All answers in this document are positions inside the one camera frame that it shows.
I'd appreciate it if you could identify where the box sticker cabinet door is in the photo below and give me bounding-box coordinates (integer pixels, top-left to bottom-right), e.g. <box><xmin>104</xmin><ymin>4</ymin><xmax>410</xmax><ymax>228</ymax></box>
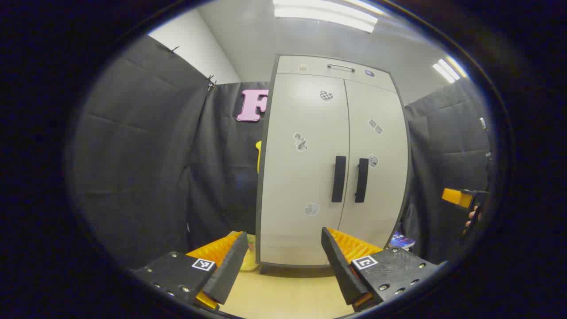
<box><xmin>338</xmin><ymin>80</ymin><xmax>409</xmax><ymax>249</ymax></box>

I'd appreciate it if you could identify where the black backdrop cloth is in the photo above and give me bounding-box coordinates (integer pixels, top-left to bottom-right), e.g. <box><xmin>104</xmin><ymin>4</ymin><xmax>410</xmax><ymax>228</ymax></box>
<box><xmin>71</xmin><ymin>35</ymin><xmax>492</xmax><ymax>271</ymax></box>

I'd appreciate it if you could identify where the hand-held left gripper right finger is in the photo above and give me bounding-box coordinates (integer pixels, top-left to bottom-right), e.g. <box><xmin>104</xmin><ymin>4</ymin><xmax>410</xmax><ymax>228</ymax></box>
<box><xmin>321</xmin><ymin>227</ymin><xmax>448</xmax><ymax>313</ymax></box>

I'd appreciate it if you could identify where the white double-door shoe cabinet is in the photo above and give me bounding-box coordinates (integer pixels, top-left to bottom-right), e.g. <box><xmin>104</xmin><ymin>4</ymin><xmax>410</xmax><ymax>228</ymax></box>
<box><xmin>256</xmin><ymin>54</ymin><xmax>410</xmax><ymax>268</ymax></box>

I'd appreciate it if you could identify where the small ceiling light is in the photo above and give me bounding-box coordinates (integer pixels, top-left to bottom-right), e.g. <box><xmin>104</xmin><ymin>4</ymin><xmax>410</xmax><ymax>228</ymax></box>
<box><xmin>432</xmin><ymin>57</ymin><xmax>468</xmax><ymax>84</ymax></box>

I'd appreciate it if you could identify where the white cabinet drawer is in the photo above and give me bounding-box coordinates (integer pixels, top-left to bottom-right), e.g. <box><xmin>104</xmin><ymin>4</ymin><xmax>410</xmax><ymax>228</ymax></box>
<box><xmin>276</xmin><ymin>55</ymin><xmax>397</xmax><ymax>93</ymax></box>

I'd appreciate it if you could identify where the blue book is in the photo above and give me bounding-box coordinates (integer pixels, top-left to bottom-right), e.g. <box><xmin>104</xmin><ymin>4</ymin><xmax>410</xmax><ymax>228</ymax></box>
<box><xmin>389</xmin><ymin>230</ymin><xmax>416</xmax><ymax>251</ymax></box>

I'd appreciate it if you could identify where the black door handle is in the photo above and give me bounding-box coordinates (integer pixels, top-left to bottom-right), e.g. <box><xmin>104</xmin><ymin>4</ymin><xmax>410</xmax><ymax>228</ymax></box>
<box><xmin>331</xmin><ymin>155</ymin><xmax>347</xmax><ymax>203</ymax></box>
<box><xmin>354</xmin><ymin>158</ymin><xmax>369</xmax><ymax>203</ymax></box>

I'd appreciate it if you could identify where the yellow toy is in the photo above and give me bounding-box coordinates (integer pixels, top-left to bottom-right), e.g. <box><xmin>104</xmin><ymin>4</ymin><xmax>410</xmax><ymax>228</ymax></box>
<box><xmin>239</xmin><ymin>234</ymin><xmax>258</xmax><ymax>272</ymax></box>

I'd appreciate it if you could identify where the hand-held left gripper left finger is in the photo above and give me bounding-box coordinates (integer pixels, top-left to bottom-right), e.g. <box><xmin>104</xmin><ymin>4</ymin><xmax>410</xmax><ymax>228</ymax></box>
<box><xmin>131</xmin><ymin>230</ymin><xmax>249</xmax><ymax>311</ymax></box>

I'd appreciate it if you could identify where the checkered sticker cabinet door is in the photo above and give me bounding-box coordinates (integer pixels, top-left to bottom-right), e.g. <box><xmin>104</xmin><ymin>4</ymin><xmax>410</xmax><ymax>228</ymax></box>
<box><xmin>260</xmin><ymin>73</ymin><xmax>350</xmax><ymax>266</ymax></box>

